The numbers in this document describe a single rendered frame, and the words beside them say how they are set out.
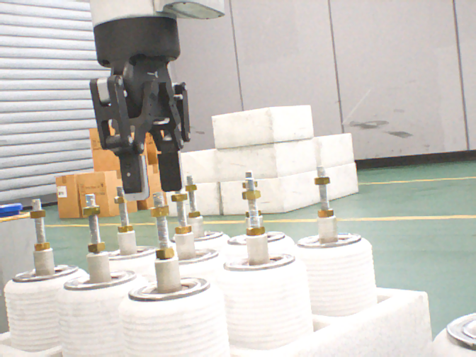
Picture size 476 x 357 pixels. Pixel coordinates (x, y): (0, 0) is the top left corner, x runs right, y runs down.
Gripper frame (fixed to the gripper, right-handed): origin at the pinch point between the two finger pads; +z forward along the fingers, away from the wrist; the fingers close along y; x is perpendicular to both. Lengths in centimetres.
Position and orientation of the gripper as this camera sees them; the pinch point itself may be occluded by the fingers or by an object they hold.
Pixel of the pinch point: (154, 180)
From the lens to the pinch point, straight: 60.5
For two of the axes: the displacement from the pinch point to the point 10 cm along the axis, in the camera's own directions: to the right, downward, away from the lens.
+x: 9.3, -0.9, -3.6
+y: -3.5, 0.9, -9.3
